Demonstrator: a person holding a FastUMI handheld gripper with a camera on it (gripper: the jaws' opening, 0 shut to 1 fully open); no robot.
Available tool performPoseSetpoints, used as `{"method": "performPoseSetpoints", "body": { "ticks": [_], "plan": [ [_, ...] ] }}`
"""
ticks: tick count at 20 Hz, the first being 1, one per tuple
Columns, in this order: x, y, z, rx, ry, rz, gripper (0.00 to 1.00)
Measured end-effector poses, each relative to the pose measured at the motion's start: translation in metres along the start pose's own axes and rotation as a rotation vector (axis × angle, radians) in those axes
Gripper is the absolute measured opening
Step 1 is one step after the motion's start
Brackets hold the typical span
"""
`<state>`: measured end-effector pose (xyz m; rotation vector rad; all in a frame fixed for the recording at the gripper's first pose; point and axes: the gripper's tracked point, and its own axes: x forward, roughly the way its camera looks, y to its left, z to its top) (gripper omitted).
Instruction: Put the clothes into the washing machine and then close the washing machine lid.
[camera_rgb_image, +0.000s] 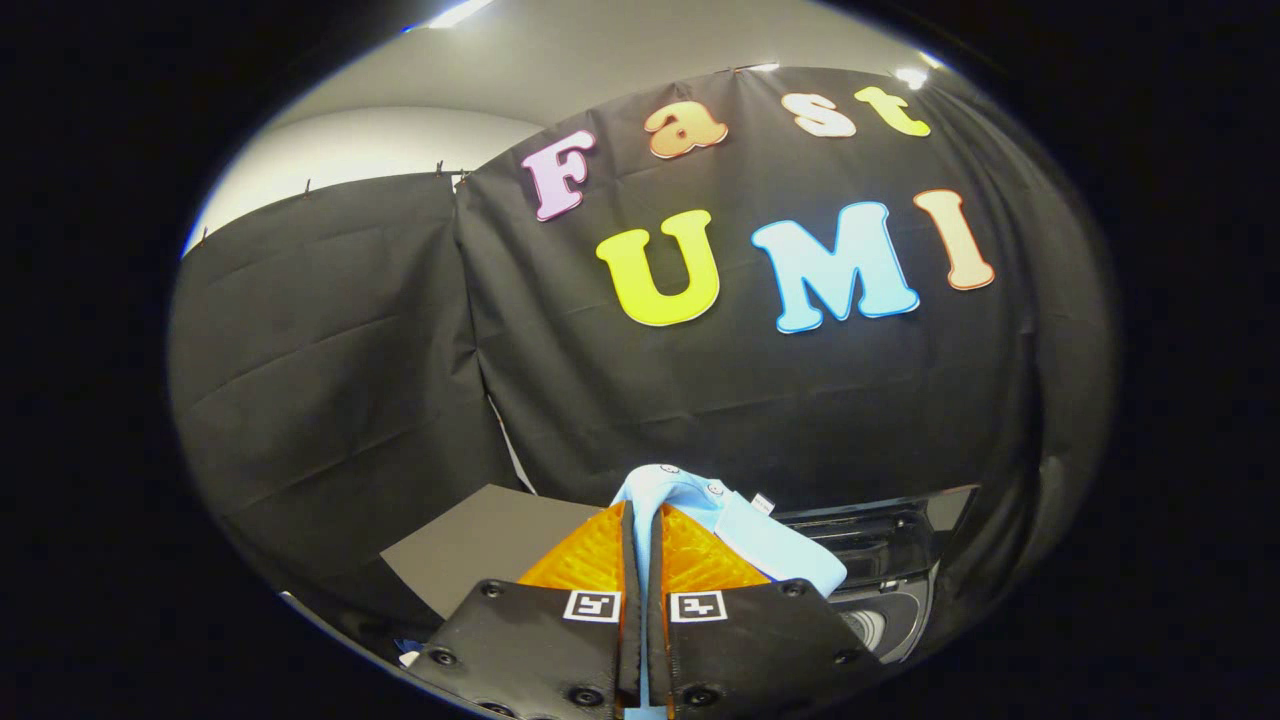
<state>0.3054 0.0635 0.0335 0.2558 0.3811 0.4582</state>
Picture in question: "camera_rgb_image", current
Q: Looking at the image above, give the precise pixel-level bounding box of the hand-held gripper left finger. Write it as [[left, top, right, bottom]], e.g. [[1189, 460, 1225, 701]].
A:
[[405, 500, 641, 719]]

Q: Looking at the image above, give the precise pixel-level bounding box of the grey cabinet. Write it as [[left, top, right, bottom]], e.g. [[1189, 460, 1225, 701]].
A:
[[380, 484, 606, 621]]

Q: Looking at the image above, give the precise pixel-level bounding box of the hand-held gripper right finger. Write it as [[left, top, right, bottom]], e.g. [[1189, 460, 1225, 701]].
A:
[[648, 503, 886, 719]]

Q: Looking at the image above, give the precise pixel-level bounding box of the black backdrop cloth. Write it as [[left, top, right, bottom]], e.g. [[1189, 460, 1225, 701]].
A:
[[168, 65, 1119, 641]]

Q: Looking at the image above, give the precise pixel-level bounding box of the light blue polo shirt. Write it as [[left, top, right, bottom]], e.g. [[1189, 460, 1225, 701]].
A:
[[612, 463, 849, 719]]

